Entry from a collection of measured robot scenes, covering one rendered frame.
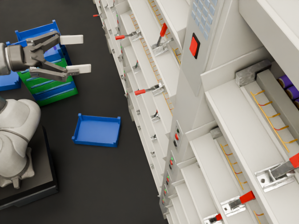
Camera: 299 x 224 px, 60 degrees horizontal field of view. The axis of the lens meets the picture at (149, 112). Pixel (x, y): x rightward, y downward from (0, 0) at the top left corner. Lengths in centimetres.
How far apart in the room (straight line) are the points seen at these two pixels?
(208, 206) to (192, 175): 9
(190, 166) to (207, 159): 19
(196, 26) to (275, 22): 16
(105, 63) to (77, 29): 51
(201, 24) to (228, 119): 14
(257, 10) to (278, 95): 15
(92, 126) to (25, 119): 59
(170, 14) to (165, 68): 19
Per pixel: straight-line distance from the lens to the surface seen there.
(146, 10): 85
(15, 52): 81
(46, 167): 156
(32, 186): 155
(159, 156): 118
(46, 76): 79
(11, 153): 141
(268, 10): 27
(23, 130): 147
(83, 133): 190
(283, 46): 26
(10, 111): 145
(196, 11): 39
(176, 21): 53
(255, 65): 42
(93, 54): 233
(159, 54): 73
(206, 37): 37
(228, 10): 32
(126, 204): 169
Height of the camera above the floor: 165
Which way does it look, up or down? 59 degrees down
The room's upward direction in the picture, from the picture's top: straight up
